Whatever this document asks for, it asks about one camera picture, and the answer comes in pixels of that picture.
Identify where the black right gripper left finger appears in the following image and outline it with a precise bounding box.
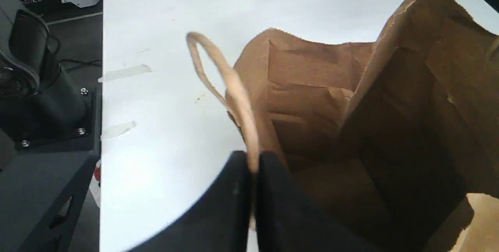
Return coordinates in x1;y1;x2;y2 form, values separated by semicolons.
133;151;252;252

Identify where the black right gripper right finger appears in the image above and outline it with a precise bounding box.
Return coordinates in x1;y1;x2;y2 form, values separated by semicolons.
255;152;378;252

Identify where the brown paper bag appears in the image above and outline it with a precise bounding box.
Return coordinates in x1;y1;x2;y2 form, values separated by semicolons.
186;0;498;252

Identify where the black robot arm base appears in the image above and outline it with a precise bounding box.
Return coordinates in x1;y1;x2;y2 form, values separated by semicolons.
1;0;102;152

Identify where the black mounting frame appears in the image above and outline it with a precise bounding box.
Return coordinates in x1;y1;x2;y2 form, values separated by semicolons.
0;151;98;252

